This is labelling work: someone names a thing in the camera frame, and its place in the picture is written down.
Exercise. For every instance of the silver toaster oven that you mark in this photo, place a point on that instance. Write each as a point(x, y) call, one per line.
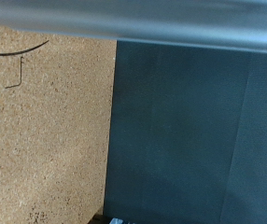
point(139, 21)

